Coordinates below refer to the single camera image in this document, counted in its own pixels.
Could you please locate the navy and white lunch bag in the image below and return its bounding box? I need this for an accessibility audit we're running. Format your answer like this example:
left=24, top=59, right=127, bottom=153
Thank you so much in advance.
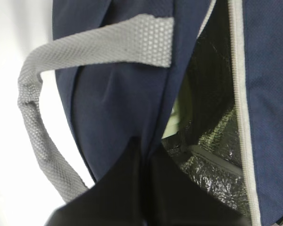
left=18, top=0, right=283, bottom=226

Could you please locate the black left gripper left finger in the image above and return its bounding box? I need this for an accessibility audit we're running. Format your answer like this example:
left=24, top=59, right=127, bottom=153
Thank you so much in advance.
left=47, top=137, right=148, bottom=226

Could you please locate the green lid glass container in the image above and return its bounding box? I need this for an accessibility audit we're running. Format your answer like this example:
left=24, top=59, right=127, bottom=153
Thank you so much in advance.
left=162, top=74, right=192, bottom=139

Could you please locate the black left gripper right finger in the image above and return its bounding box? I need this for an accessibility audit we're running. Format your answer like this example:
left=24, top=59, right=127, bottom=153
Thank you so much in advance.
left=145, top=145, right=249, bottom=226

